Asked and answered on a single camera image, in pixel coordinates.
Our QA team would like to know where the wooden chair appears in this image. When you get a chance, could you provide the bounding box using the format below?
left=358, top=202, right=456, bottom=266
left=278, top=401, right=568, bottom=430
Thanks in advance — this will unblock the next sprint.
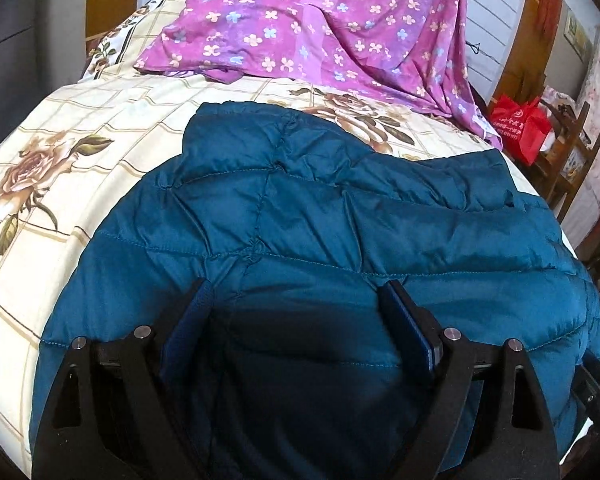
left=530, top=97, right=600, bottom=221

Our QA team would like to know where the purple floral cloth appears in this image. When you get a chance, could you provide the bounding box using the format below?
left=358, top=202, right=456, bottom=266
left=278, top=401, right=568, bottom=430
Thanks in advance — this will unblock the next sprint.
left=134, top=0, right=503, bottom=151

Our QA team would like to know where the cream floral plaid bed sheet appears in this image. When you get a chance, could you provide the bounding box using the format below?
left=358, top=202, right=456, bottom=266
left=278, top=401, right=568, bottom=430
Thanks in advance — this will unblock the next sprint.
left=0, top=0, right=588, bottom=466

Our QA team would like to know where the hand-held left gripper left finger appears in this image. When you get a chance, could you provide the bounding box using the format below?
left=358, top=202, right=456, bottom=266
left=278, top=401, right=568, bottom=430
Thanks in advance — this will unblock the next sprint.
left=30, top=277, right=216, bottom=480

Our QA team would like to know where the red shopping bag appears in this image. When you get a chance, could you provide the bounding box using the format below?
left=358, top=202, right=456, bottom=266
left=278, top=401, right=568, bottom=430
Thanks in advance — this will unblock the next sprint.
left=489, top=94, right=552, bottom=166

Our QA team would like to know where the grey cabinet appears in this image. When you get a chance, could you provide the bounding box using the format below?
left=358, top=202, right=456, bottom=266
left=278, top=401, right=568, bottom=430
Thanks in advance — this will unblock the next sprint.
left=0, top=0, right=88, bottom=81

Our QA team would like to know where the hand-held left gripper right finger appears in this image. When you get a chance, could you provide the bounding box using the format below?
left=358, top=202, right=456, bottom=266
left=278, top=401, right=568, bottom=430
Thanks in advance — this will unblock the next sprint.
left=377, top=280, right=563, bottom=480

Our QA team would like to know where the teal quilted puffer jacket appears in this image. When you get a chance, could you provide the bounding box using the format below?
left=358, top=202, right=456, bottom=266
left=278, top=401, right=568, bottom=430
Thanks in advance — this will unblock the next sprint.
left=29, top=101, right=600, bottom=480

